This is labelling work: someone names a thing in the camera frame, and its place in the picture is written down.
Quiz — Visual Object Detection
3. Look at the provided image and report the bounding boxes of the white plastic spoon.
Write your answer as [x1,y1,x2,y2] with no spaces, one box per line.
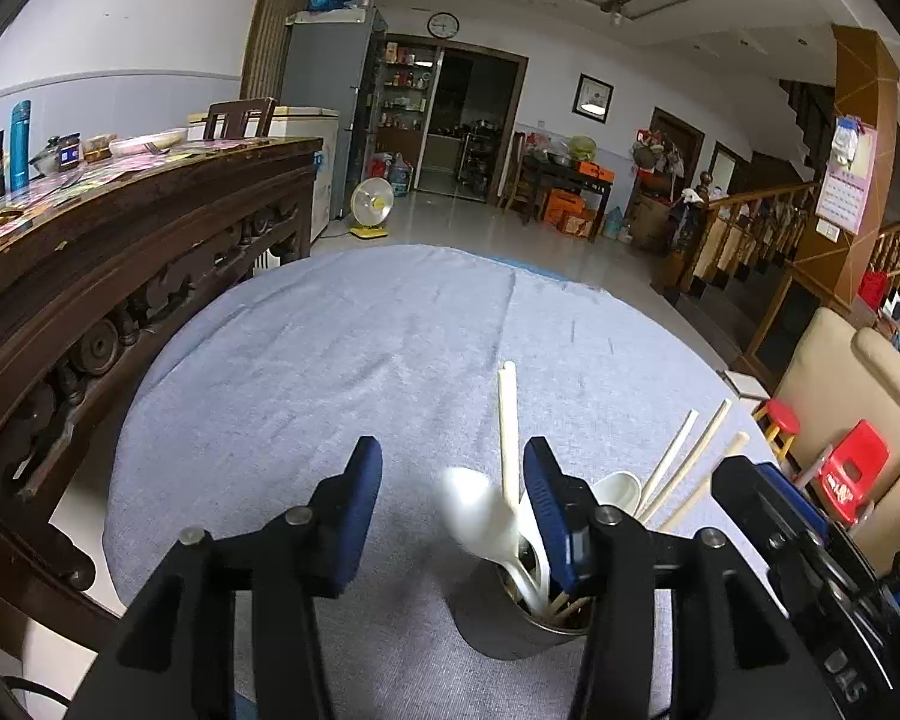
[439,466,548,616]
[590,470,642,515]

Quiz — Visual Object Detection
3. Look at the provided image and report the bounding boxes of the wooden chopstick pair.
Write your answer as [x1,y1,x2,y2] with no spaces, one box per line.
[637,398,731,523]
[635,410,699,517]

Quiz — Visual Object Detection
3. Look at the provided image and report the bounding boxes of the single wooden chopstick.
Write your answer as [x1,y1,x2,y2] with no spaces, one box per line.
[497,361,520,511]

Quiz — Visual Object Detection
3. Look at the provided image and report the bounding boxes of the red plastic child chair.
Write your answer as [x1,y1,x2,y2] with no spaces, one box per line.
[818,419,889,527]

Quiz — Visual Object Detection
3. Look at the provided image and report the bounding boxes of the red round stool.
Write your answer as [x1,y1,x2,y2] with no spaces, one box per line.
[752,398,802,461]

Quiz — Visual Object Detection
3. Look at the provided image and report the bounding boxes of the white small stool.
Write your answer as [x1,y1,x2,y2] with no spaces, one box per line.
[720,369,770,410]

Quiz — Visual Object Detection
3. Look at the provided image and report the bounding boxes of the beige leather armchair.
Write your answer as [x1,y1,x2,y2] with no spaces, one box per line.
[774,307,900,574]

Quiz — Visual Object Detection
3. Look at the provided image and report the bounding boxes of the metal utensil cup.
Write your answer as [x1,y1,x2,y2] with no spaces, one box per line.
[447,561,590,661]

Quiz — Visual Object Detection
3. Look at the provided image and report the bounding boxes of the grey table cloth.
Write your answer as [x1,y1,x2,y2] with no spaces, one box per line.
[103,245,770,718]

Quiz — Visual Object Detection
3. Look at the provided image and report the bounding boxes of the wooden stair railing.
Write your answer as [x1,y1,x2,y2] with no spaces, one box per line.
[676,182,820,298]

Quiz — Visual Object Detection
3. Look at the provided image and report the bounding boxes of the small yellow fan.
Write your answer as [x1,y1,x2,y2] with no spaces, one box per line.
[349,177,395,241]

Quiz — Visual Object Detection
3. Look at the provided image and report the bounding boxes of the dark wooden side table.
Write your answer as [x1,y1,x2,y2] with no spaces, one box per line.
[520,154,614,242]

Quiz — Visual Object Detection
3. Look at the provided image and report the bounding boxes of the white chest freezer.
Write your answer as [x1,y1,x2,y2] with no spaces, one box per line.
[187,98,340,260]

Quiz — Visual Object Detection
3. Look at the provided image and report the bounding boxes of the grey refrigerator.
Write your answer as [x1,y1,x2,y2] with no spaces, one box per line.
[279,7,386,220]

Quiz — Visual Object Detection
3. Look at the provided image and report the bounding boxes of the blue thermos bottle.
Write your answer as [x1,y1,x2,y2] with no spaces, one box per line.
[9,99,32,192]

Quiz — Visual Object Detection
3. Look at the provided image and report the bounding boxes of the framed wall picture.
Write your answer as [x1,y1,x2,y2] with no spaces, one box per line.
[572,73,614,124]

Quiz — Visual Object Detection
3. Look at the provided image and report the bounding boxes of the round wall clock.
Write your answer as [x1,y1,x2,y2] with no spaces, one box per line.
[425,11,460,41]

